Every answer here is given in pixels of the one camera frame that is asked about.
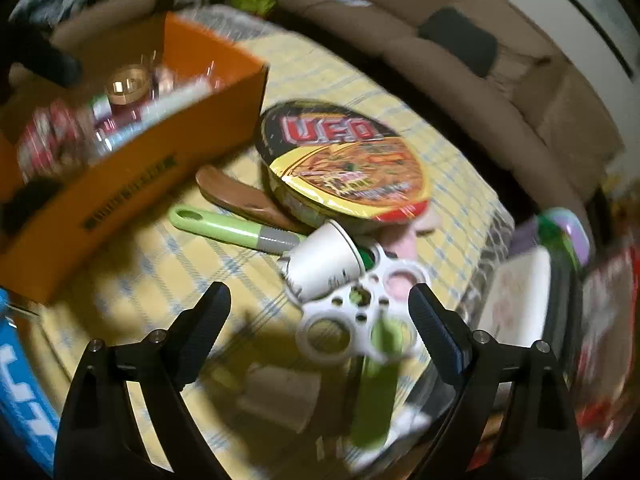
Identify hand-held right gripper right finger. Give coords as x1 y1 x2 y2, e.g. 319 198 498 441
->
407 283 583 480

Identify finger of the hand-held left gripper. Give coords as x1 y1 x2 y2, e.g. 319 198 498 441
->
10 35 83 88

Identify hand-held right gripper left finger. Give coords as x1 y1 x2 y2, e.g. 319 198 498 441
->
55 282 232 480

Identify gold-topped can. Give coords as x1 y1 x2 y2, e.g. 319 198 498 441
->
106 64 152 117

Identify white and green opener tool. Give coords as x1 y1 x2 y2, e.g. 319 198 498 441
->
295 242 433 448

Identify white paper cup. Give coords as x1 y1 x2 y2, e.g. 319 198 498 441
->
277 219 367 304

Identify orange cardboard box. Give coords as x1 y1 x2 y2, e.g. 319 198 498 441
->
0 12 271 306

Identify instant noodle bowl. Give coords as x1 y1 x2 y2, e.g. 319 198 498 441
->
255 100 433 232

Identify brown armchair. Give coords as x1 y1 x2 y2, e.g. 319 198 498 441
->
50 0 158 53

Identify red snack packets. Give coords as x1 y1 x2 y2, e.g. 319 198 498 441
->
16 99 101 182

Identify pink plush toy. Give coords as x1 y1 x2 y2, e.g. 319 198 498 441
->
380 212 438 301

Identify white box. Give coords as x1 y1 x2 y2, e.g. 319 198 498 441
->
479 249 557 357

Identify brown wooden spoon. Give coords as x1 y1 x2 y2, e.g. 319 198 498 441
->
195 164 312 235

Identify purple lidded container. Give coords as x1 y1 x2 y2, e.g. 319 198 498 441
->
536 207 594 272

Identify red patterned bag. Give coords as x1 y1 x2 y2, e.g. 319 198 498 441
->
570 249 640 442

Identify blue printed box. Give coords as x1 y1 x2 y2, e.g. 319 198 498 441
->
0 287 57 464

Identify yellow checkered cloth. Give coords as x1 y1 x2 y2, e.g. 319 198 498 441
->
30 5 506 480

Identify black cushion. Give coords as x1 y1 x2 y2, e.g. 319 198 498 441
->
417 7 501 79

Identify brown sofa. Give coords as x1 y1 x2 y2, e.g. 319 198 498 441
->
277 0 617 211

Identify green-handled kitchen tool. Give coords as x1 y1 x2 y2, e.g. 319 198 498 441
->
169 206 307 254

